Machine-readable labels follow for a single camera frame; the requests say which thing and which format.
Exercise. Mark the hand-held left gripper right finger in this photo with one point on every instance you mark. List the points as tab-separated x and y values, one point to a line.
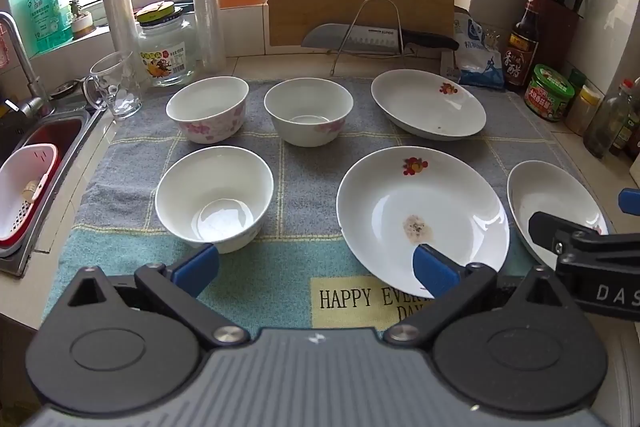
435	274

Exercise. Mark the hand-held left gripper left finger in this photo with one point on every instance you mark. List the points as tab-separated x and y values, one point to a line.
200	264

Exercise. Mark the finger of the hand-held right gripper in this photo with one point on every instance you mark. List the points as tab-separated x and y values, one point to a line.
631	201
550	229

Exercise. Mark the stained white red-flower plate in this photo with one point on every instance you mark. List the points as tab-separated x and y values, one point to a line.
400	207

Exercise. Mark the large plain white bowl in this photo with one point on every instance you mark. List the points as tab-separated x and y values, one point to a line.
215	187

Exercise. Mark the pink floral white bowl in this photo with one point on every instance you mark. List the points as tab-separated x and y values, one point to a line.
207	127

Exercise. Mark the white bowl small pink flowers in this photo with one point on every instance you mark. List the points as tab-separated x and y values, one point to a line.
307	132

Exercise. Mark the green label oil bottle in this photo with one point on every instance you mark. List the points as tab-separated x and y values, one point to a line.
631	132

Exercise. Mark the red cap glass bottle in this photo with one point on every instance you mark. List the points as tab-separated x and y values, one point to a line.
605	127

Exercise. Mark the yellow spice jar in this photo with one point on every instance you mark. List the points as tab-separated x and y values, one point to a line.
582	114

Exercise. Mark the green cap spice jar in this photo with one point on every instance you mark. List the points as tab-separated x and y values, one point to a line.
577	79

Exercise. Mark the green lid sauce jar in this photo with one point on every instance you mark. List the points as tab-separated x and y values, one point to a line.
547	94

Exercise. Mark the grey blue checked towel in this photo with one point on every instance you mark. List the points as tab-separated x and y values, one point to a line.
300	167

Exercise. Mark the steel sink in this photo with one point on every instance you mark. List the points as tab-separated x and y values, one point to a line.
65	207

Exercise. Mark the dark vinegar bottle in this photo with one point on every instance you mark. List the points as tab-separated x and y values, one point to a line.
522	52

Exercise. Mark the dark red knife block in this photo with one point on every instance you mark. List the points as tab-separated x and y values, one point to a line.
557	37

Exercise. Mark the clear glass mug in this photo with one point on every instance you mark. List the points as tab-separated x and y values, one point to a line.
120	102

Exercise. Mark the white blue salt bag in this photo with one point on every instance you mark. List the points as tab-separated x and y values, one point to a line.
480	62

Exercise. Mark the white colander basket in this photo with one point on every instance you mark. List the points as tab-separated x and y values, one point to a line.
25	187

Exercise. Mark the red plastic basin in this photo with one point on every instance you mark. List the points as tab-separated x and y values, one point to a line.
50	132

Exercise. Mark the glass jar yellow label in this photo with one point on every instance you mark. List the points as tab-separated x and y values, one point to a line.
165	62

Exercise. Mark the small potted plant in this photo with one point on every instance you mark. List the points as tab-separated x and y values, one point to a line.
82	27

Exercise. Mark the short plastic wrap roll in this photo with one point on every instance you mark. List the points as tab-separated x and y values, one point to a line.
117	7

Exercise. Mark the metal faucet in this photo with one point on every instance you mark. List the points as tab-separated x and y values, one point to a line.
20	57

